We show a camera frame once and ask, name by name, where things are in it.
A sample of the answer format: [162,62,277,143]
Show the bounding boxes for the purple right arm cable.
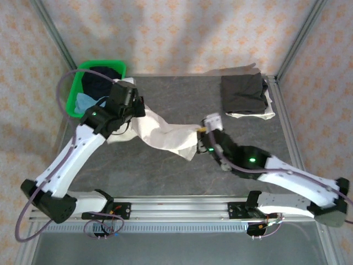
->
[208,131,353,240]

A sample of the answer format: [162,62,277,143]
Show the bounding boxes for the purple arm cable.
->
[208,131,353,240]
[15,68,125,243]

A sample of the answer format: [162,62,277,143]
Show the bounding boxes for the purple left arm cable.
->
[15,68,125,243]

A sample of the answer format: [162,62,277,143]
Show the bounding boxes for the folded plain white t-shirt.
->
[224,78,276,121]

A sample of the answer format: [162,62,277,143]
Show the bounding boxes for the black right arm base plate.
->
[227,202,259,220]

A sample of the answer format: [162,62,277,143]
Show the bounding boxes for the dark navy t-shirt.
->
[81,65,124,100]

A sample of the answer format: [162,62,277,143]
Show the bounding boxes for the grey slotted cable duct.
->
[44,222,249,234]

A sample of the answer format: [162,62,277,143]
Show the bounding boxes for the aluminium table edge rail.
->
[266,75,307,172]

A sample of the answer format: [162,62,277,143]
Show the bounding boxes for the aluminium mounting rail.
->
[29,195,331,223]

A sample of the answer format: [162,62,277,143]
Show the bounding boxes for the white t-shirt with robot print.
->
[106,77,202,162]

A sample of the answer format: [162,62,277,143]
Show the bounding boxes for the light blue t-shirt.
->
[74,92,108,114]

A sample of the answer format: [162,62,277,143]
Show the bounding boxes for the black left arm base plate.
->
[81,203,132,221]

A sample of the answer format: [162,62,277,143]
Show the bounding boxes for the grey metal lower shelf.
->
[30,233,330,265]

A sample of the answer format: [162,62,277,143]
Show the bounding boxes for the red orange wire bundle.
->
[100,204,124,221]
[263,211,285,227]

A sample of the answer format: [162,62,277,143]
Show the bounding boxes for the aluminium frame post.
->
[275,0,328,81]
[30,0,78,71]

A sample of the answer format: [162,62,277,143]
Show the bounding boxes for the green plastic basket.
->
[65,60,127,119]

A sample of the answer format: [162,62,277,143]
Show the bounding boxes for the folded dark grey t-shirt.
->
[221,72,270,114]

